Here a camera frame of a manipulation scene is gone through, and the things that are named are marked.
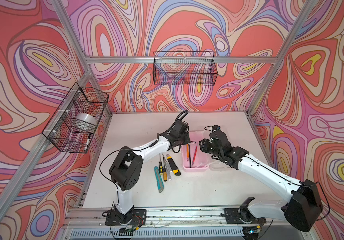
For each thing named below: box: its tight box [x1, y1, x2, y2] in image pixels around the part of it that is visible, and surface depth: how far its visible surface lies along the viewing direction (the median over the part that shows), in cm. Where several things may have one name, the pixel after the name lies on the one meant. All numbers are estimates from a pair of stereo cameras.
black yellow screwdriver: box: [159, 153, 164, 175], surface depth 90 cm
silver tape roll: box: [72, 113, 98, 130], surface depth 74 cm
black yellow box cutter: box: [166, 154, 182, 176], surface depth 92 cm
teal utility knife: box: [154, 166, 165, 193], surface depth 86 cm
